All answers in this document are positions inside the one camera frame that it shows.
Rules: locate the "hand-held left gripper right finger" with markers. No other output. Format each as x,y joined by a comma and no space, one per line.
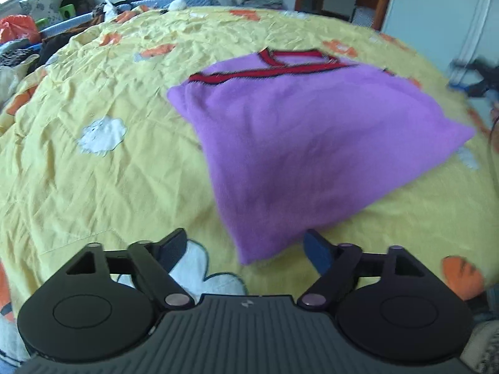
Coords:
315,251

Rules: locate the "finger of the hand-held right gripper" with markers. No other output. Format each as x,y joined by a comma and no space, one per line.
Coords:
464,70

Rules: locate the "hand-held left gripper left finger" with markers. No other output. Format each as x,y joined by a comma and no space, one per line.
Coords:
172,250

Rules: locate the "purple knit vest red trim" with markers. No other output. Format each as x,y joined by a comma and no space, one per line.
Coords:
292,132

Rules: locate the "person's right forearm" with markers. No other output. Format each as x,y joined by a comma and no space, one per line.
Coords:
495,117

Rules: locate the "white wardrobe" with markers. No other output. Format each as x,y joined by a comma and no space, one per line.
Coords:
436,15

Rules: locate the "yellow printed bedsheet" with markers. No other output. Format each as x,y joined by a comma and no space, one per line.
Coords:
97,183

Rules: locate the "person's grey patterned clothing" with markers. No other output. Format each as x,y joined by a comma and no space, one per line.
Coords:
481,348

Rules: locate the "dark cloth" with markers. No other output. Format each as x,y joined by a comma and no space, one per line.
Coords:
62,45

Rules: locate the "green plastic object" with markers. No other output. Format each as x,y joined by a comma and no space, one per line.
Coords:
67,10

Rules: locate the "orange plastic bag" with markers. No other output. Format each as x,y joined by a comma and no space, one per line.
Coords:
17,27

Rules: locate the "grey floral pillow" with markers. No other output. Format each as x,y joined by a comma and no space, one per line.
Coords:
41,7

